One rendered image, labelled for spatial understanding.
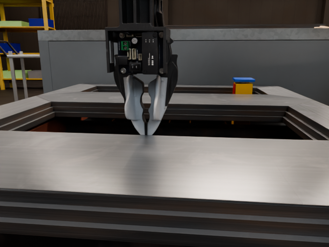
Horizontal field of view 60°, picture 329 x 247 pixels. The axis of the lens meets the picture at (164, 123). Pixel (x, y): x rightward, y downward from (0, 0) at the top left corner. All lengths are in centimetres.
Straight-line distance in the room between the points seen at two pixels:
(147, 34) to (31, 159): 19
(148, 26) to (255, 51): 83
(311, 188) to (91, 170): 21
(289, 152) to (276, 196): 12
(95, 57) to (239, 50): 55
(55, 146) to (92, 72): 82
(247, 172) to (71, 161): 19
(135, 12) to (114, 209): 21
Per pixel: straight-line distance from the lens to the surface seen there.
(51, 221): 28
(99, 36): 117
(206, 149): 36
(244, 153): 36
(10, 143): 43
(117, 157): 34
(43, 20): 819
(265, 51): 115
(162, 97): 40
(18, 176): 32
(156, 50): 34
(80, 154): 36
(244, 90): 91
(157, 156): 34
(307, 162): 35
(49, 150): 38
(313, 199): 27
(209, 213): 25
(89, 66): 119
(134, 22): 34
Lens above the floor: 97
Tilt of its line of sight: 14 degrees down
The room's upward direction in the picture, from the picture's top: straight up
